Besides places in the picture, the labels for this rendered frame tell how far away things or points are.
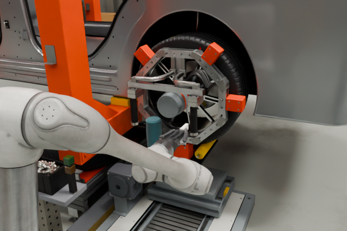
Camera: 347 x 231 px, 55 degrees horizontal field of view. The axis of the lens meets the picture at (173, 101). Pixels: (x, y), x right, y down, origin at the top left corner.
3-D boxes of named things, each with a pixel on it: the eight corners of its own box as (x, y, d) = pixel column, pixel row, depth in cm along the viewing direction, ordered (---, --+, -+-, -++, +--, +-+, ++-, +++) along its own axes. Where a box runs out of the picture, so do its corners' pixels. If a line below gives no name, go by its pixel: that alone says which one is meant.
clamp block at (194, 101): (203, 101, 166) (204, 91, 164) (197, 108, 158) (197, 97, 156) (194, 100, 168) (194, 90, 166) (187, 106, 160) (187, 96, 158)
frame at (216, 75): (227, 145, 190) (231, 51, 172) (224, 150, 185) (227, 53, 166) (144, 130, 212) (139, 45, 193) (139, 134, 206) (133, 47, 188)
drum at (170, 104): (194, 107, 192) (194, 84, 187) (179, 121, 173) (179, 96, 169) (172, 104, 197) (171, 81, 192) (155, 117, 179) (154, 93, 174)
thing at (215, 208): (234, 187, 235) (235, 176, 232) (219, 219, 205) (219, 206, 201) (170, 172, 255) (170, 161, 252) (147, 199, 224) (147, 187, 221)
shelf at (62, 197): (87, 188, 180) (86, 184, 179) (65, 207, 166) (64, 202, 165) (29, 172, 197) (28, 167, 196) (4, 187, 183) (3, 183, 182)
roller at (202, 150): (217, 140, 217) (218, 132, 215) (202, 162, 192) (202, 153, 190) (209, 139, 219) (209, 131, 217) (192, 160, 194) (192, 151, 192)
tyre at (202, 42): (179, 141, 234) (267, 112, 200) (164, 156, 214) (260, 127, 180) (137, 56, 226) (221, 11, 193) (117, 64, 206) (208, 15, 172)
